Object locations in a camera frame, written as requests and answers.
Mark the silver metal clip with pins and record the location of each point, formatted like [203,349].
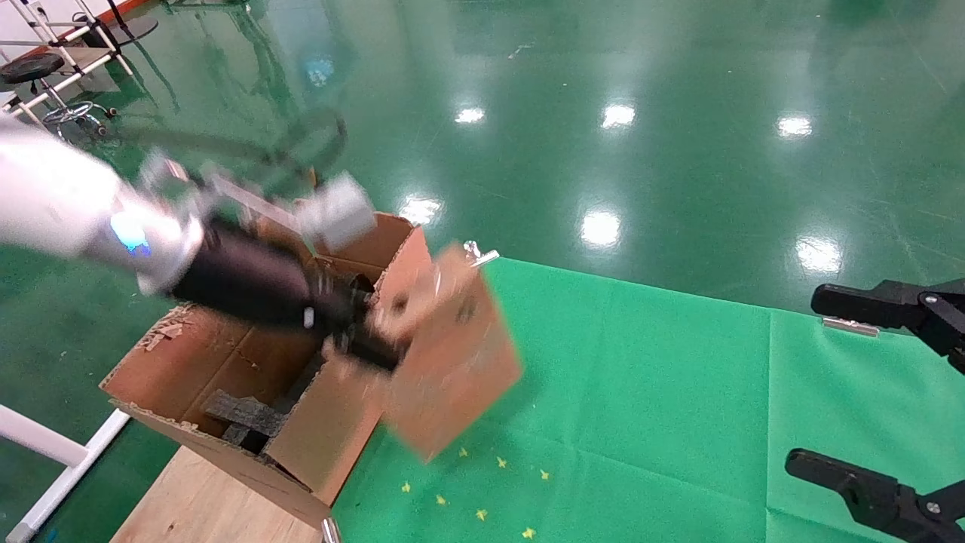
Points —
[850,326]
[475,253]
[330,531]

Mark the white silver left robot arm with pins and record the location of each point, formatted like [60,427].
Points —
[53,196]

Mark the black floor stand with poles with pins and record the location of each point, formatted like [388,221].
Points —
[121,32]

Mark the black round stool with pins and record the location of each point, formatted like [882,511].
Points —
[30,68]

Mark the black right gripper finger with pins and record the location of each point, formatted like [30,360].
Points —
[927,309]
[882,501]

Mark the large open cardboard carton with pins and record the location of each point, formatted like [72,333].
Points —
[226,354]

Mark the green cloth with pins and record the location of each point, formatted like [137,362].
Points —
[641,392]

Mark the black foam pad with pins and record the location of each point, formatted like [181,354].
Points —
[245,413]

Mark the small brown cardboard box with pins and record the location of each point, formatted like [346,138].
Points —
[452,362]

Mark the white pipe support frame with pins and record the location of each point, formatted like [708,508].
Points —
[45,443]

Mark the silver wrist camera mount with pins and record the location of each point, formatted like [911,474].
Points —
[335,211]

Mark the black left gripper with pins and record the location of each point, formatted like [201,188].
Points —
[256,283]

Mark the long white pipe table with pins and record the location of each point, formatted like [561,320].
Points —
[94,64]

